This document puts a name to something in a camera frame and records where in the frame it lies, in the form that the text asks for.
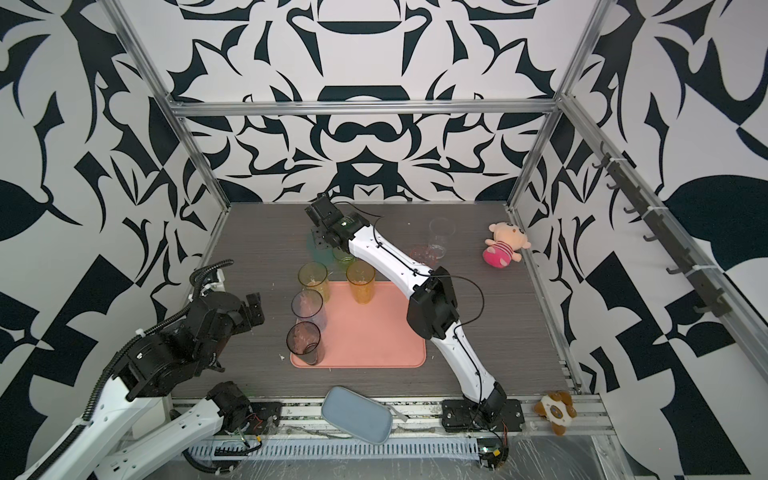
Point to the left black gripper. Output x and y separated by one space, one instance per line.
244 318

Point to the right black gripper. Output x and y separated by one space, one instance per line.
317 233

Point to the teal dotted glass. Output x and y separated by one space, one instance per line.
318 250

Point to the short green glass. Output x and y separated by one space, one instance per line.
343 258

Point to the tall yellow-green glass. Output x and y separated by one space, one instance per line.
315 276

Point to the tall dark grey glass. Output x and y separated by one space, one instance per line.
304 341

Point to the tall blue glass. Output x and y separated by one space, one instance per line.
308 305

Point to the tall amber glass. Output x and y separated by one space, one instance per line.
361 278

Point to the tall clear glass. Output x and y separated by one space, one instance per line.
441 230

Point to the pink plastic tray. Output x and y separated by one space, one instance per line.
364 336

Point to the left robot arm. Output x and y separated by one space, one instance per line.
144 371

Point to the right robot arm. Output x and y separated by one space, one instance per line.
432 311

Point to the short pink glass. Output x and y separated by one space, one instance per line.
425 255

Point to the pink plush pig toy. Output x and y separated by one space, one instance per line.
505 245

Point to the brown white plush toy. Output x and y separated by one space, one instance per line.
558 409

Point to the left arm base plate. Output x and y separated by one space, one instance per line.
263 417

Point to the white slotted cable duct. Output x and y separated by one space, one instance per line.
340 449

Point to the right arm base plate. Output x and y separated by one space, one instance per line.
461 415

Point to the black wall hook rail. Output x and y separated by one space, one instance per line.
659 221

